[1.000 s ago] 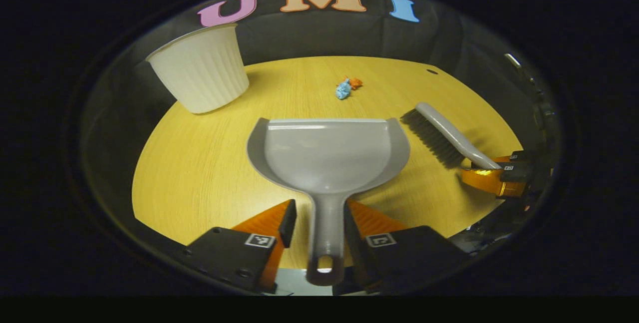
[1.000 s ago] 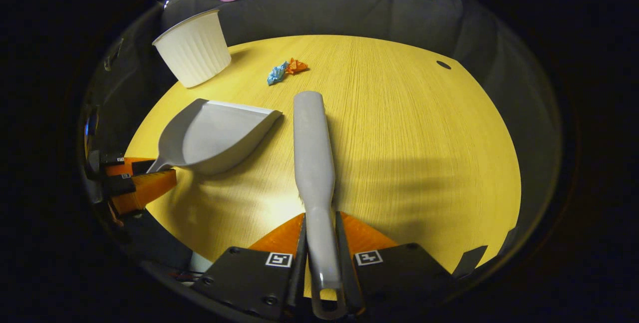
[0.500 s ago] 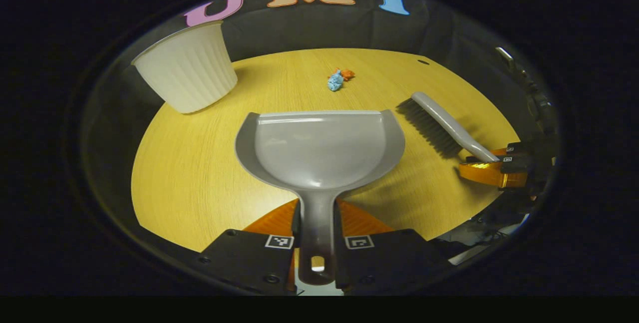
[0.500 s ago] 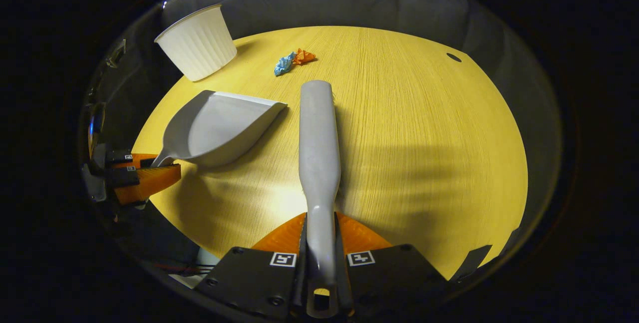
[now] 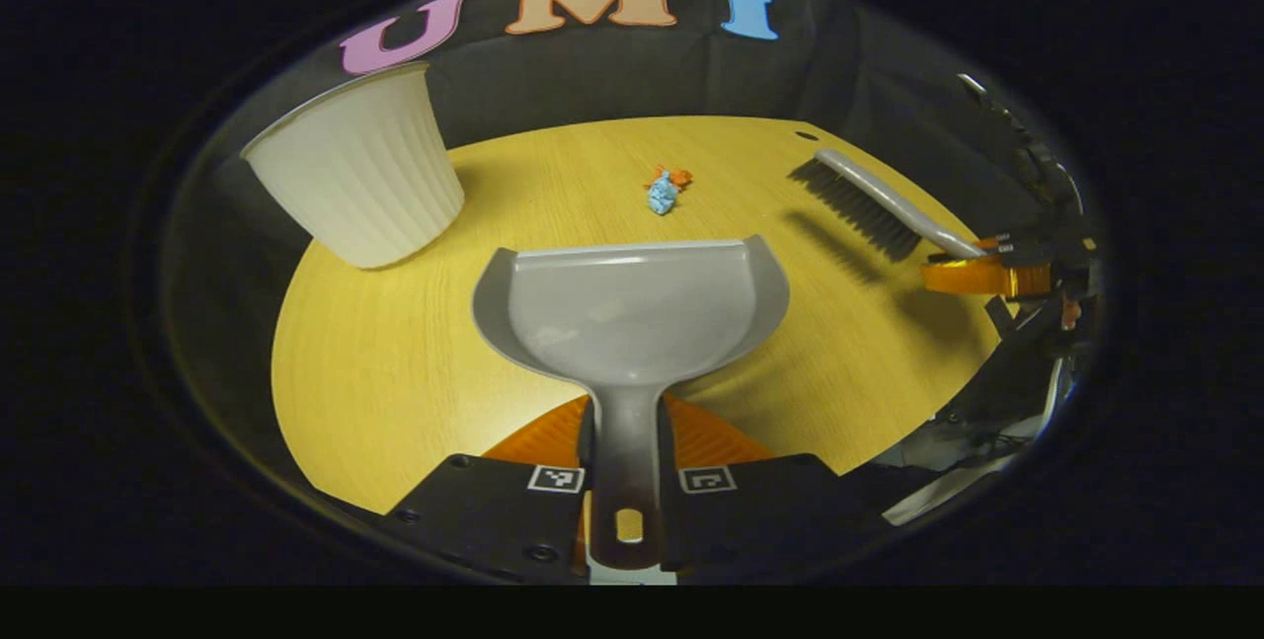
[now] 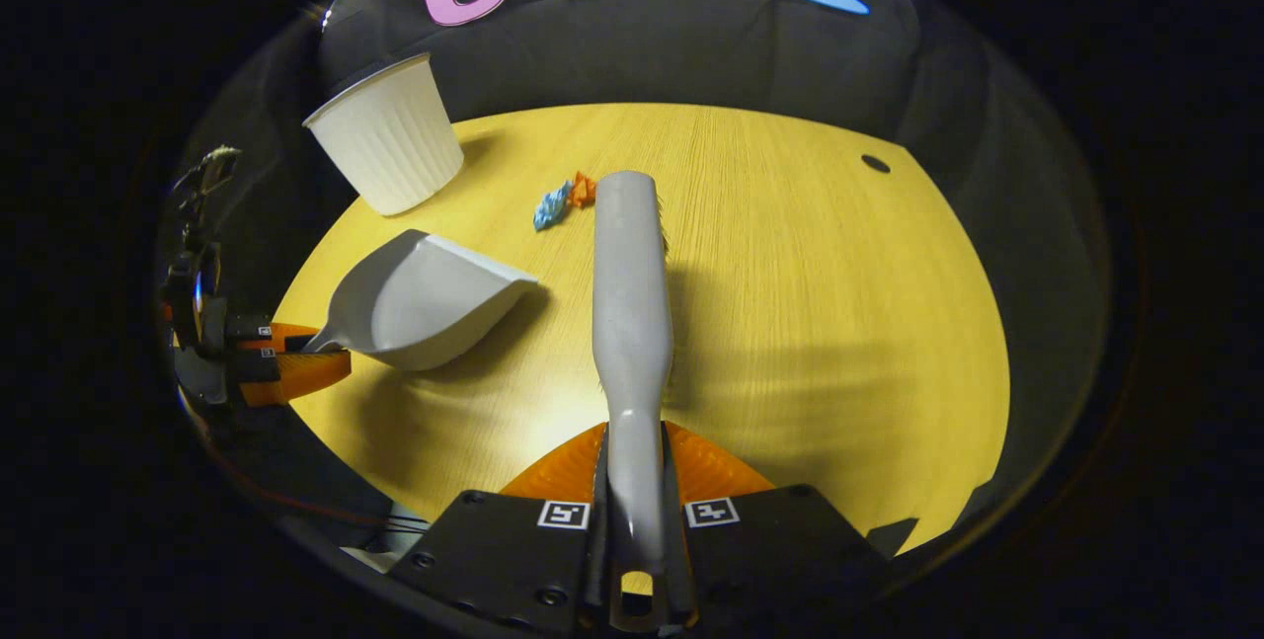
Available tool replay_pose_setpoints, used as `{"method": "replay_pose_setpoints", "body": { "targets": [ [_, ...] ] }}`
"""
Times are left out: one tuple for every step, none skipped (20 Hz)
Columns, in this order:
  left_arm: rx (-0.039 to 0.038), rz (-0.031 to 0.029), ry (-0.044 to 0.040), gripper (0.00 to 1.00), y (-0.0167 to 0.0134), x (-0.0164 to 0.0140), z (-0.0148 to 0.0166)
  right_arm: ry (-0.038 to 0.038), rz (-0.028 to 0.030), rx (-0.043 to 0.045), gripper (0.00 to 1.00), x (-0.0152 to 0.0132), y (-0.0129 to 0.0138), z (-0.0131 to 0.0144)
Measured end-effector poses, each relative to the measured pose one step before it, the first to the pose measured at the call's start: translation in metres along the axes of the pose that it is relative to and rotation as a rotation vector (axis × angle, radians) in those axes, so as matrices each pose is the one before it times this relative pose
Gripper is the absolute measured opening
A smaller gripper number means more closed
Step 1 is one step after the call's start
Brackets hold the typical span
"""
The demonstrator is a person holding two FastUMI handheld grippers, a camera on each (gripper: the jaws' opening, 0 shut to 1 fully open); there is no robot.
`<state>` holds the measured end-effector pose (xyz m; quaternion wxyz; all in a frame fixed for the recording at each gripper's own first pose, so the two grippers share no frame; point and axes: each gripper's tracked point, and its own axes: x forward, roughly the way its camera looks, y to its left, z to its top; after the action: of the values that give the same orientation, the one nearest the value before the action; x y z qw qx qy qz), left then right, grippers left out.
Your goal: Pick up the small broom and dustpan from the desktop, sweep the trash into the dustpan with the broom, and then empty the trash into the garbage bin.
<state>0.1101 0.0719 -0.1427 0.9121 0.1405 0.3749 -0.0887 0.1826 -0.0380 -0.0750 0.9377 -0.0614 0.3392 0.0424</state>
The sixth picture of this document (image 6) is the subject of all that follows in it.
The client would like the thin red cable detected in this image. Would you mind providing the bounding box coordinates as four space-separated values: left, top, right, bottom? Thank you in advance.
193 402 428 533

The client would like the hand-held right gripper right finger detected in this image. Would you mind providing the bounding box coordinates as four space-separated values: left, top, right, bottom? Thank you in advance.
662 422 890 628

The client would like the black backdrop cloth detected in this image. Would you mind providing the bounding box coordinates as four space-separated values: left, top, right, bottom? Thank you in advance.
158 0 1109 521

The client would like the white ribbed garbage bin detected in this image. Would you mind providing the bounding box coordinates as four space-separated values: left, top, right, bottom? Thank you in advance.
302 52 465 217

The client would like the blue wrapper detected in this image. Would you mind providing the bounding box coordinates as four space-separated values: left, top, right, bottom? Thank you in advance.
533 181 574 232

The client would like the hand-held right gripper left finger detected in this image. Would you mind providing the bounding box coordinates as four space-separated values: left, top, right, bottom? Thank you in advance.
390 422 609 634

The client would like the small grey broom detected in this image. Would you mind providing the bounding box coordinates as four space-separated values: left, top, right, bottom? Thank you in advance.
592 171 676 632

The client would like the grey dustpan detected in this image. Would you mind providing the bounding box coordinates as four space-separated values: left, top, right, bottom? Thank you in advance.
303 229 539 371

